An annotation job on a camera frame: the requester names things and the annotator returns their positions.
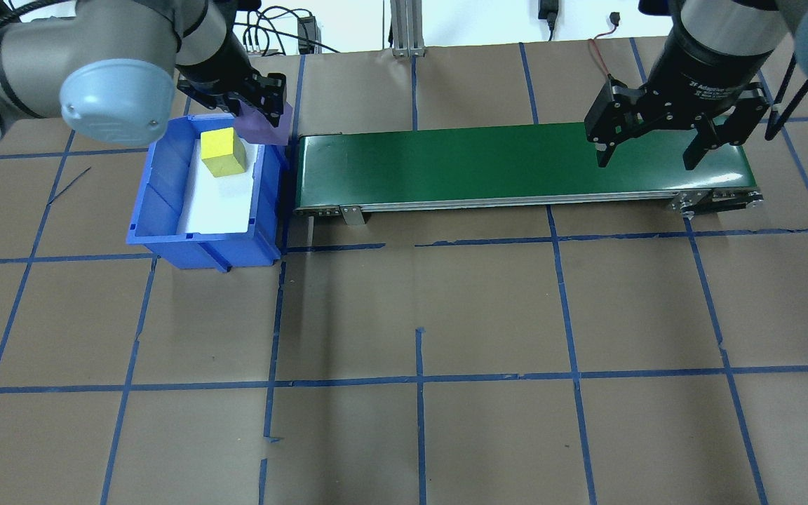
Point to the white foam liner sheet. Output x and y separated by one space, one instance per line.
218 203

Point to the black plug adapter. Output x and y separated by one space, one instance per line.
548 10

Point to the blue plastic bin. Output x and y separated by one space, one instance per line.
165 210

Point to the purple foam block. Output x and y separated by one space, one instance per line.
260 130

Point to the aluminium frame post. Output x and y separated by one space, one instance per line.
407 28

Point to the yellow foam block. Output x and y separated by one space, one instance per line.
221 151

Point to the black power brick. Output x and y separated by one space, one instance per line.
308 34

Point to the green conveyor belt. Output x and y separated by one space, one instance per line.
481 161

